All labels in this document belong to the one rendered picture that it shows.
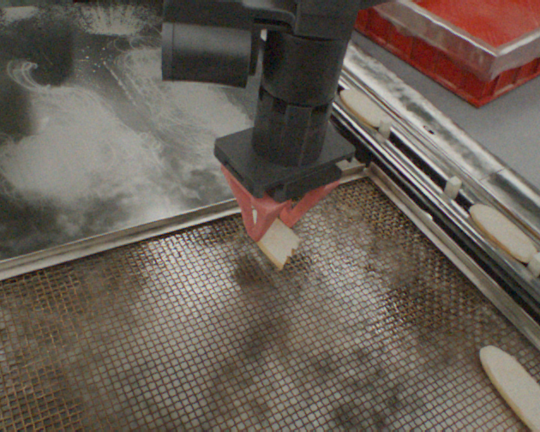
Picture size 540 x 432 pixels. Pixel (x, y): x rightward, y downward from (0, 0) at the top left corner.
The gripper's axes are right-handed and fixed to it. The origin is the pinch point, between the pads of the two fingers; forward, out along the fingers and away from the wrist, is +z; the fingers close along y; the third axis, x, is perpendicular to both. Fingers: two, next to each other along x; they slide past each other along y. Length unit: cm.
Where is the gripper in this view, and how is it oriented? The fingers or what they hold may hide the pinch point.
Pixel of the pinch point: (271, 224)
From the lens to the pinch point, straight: 50.3
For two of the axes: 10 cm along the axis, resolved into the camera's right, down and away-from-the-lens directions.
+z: -1.4, 7.1, 6.9
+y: -7.9, 3.3, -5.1
